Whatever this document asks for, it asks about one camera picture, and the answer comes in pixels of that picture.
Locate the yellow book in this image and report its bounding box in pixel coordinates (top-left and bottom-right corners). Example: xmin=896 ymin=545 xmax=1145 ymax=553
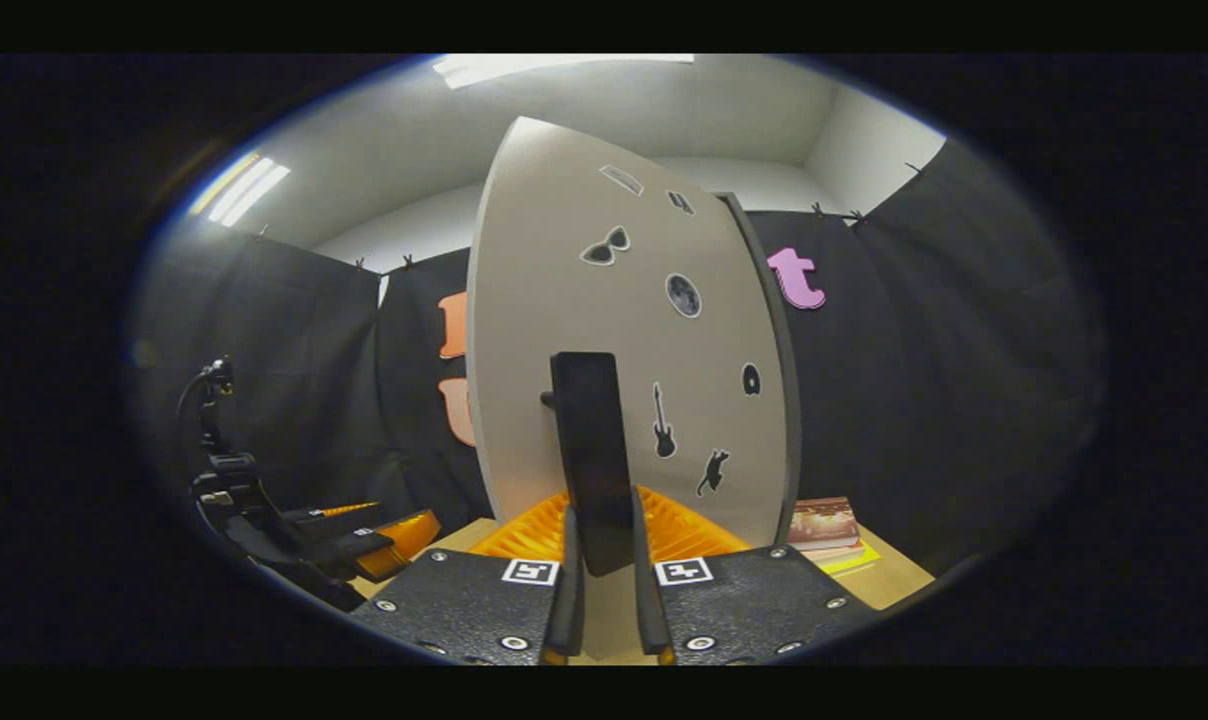
xmin=814 ymin=543 xmax=882 ymax=578

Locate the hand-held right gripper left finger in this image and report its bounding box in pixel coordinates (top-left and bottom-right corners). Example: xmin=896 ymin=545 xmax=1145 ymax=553
xmin=349 ymin=490 xmax=587 ymax=666

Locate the black cabinet door handle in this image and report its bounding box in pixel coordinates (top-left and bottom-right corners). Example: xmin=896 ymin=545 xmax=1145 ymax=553
xmin=541 ymin=351 xmax=637 ymax=578

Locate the dark grey cabinet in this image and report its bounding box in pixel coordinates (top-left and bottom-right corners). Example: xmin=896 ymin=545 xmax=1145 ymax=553
xmin=719 ymin=192 xmax=803 ymax=546

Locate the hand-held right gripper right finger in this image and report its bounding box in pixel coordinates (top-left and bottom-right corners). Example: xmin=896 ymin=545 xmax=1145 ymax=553
xmin=630 ymin=487 xmax=877 ymax=666

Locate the ceiling light panel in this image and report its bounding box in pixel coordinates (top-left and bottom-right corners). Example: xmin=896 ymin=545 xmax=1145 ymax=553
xmin=432 ymin=54 xmax=695 ymax=91
xmin=192 ymin=152 xmax=292 ymax=229

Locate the brown cover book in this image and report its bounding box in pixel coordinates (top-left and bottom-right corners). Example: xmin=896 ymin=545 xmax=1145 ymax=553
xmin=786 ymin=497 xmax=862 ymax=551

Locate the black backdrop cloth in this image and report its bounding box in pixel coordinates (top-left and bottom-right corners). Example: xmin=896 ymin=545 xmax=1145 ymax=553
xmin=129 ymin=135 xmax=1105 ymax=601

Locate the beige cabinet door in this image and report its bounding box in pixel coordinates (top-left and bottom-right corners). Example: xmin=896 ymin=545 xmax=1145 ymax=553
xmin=466 ymin=117 xmax=790 ymax=658

